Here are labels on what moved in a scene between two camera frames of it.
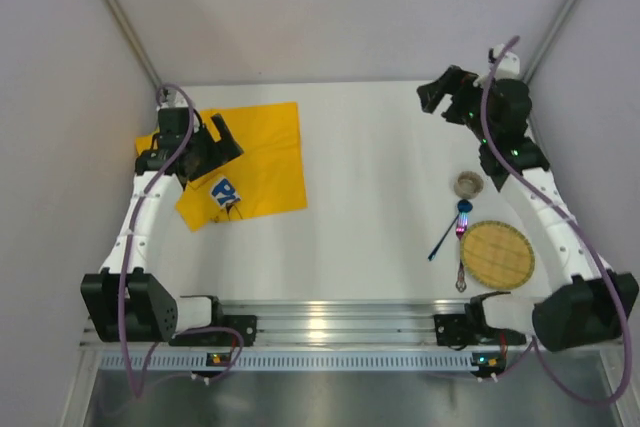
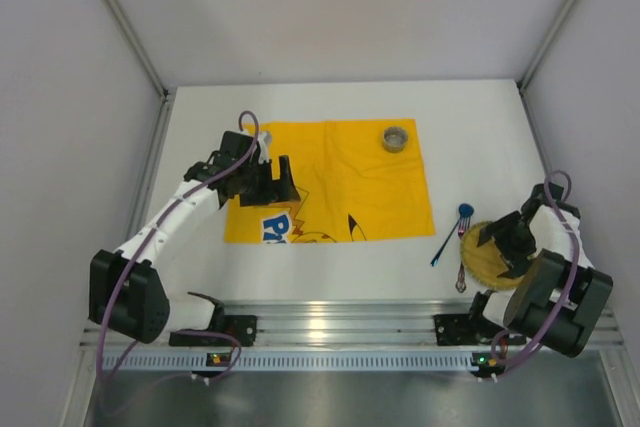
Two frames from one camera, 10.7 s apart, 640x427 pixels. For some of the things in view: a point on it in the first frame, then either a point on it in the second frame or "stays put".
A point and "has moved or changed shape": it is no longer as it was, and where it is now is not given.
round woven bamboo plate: (497, 255) stays put
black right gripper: (451, 97) -> (513, 238)
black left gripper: (211, 148) -> (265, 183)
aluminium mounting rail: (294, 322) stays put
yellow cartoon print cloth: (266, 178) has moved or changed shape
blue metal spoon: (463, 206) has moved or changed shape
